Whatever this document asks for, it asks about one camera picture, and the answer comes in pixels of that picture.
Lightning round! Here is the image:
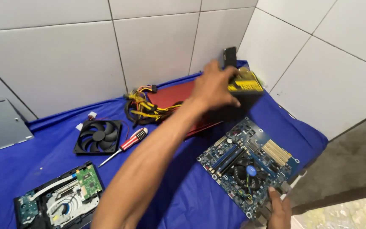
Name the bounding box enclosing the blue computer motherboard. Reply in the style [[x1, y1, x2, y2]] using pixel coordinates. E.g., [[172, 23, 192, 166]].
[[196, 116, 301, 224]]

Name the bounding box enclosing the yellow black power cable bundle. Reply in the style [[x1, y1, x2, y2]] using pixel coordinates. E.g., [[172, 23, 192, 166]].
[[124, 84, 184, 127]]

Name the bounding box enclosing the blue table cloth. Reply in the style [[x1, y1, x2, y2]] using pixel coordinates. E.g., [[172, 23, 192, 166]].
[[0, 60, 329, 229]]

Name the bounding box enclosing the person's left hand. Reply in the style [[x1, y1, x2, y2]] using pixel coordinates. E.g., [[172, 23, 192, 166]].
[[190, 60, 244, 112]]

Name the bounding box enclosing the person's right hand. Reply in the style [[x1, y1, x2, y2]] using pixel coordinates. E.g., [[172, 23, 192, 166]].
[[267, 186, 293, 229]]

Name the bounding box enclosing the black computer case fan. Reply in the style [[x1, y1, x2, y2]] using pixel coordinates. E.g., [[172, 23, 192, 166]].
[[73, 119, 123, 156]]

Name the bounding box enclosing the red white handle screwdriver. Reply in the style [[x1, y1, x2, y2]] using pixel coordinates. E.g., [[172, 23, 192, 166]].
[[98, 127, 149, 168]]

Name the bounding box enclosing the red metal case panel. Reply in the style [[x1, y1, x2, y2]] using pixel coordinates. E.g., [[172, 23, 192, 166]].
[[146, 80, 225, 139]]

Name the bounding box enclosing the black phone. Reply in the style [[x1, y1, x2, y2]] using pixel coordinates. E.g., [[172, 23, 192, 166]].
[[223, 46, 238, 69]]

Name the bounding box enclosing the black yellow-label power supply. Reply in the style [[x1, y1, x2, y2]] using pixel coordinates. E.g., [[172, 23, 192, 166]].
[[209, 66, 265, 119]]

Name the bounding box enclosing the grey metal cover plate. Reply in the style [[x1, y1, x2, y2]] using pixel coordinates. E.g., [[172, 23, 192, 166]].
[[0, 98, 35, 156]]

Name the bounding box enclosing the opened optical disc drive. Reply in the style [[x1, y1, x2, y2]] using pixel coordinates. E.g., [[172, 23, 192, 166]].
[[13, 161, 105, 229]]

